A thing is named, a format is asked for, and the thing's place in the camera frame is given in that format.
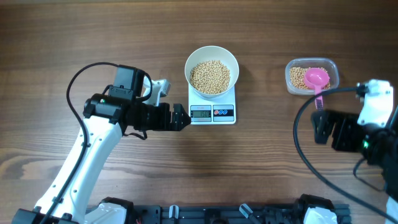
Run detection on pink measuring scoop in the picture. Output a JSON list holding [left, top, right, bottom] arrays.
[[303, 68, 330, 95]]

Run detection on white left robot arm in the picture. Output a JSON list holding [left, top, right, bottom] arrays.
[[12, 65, 190, 223]]

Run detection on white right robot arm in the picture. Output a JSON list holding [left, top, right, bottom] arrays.
[[293, 105, 397, 223]]

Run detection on white digital kitchen scale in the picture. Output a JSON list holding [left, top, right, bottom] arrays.
[[188, 87, 236, 125]]

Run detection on soybeans in white bowl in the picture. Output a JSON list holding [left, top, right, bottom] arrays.
[[189, 60, 231, 95]]

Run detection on white bowl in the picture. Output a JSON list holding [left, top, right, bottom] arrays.
[[185, 45, 239, 98]]

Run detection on pile of soybeans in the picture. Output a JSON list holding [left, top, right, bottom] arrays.
[[289, 67, 330, 90]]

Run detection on clear plastic container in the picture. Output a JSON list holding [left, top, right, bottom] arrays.
[[285, 57, 340, 95]]

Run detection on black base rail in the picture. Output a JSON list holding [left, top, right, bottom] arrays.
[[130, 203, 352, 224]]

